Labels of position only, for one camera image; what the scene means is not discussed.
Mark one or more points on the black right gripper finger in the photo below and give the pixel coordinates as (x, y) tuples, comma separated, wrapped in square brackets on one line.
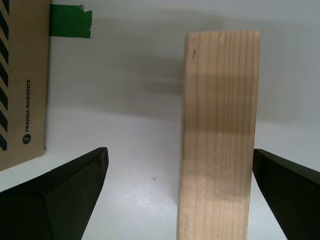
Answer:
[(295, 195), (55, 200)]

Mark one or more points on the light wooden block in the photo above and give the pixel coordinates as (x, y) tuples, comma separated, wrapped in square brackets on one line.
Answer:
[(217, 125)]

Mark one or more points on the open brown cardboard box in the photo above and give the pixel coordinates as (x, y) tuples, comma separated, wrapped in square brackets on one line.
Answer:
[(25, 62)]

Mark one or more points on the green tape strip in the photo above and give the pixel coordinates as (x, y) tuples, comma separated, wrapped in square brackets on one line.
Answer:
[(70, 21)]

